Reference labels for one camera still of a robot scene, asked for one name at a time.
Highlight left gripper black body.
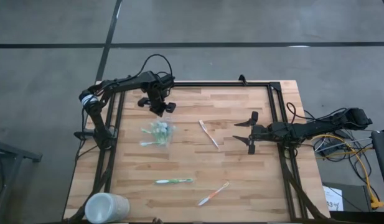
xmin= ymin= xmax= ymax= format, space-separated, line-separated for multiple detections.
xmin=138 ymin=88 xmax=177 ymax=113

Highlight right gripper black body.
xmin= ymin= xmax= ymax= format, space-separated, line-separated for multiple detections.
xmin=248 ymin=111 xmax=275 ymax=156

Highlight clear acrylic organizer box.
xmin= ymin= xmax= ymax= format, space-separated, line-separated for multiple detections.
xmin=139 ymin=119 xmax=176 ymax=147

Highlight orange toothbrush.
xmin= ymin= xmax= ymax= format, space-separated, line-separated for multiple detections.
xmin=198 ymin=119 xmax=220 ymax=150
xmin=197 ymin=181 xmax=230 ymax=207

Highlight white printed paper sheet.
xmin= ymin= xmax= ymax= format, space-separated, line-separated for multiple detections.
xmin=322 ymin=185 xmax=345 ymax=212

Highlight white cylindrical canister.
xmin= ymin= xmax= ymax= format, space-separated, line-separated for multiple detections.
xmin=84 ymin=192 xmax=131 ymax=224

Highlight black box on floor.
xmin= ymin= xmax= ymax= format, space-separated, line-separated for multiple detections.
xmin=322 ymin=182 xmax=372 ymax=213

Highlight dark grey metal stand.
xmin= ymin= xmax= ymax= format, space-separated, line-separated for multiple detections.
xmin=0 ymin=136 xmax=43 ymax=224

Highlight black cable loop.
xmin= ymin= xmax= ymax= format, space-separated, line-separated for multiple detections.
xmin=134 ymin=54 xmax=174 ymax=82

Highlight black aluminium table frame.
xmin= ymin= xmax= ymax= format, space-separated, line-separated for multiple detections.
xmin=76 ymin=74 xmax=328 ymax=224

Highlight yellow cable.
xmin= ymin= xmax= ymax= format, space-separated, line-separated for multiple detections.
xmin=311 ymin=133 xmax=384 ymax=210

